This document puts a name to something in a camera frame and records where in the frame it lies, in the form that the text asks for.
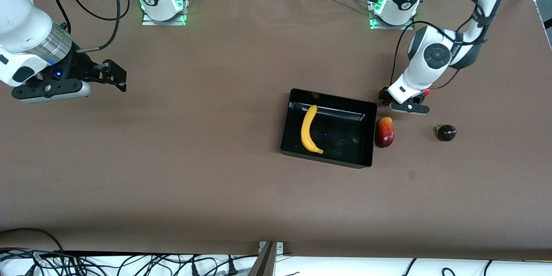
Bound red mango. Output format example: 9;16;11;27
374;116;395;148

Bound black arched floor cable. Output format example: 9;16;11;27
0;228;64;251

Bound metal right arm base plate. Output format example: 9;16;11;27
141;0;187;26

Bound short black arm cable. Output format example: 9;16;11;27
53;0;72;33

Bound aluminium profile beam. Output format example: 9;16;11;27
248;241;276;276

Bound tangled black floor cables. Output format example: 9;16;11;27
0;248;259;276

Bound yellow banana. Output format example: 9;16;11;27
301;104;324;154

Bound dark purple eggplant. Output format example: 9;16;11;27
434;124;457;142

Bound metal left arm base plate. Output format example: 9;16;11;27
369;0;415;30

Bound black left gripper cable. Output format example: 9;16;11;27
389;21;490;91

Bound black cable with metal plug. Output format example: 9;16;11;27
77;0;122;53

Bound small metal corner bracket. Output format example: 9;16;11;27
258;241;284;254

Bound black rectangular plastic tray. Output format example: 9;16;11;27
280;88;378;169

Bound aluminium table edge profile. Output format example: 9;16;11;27
533;0;552;48

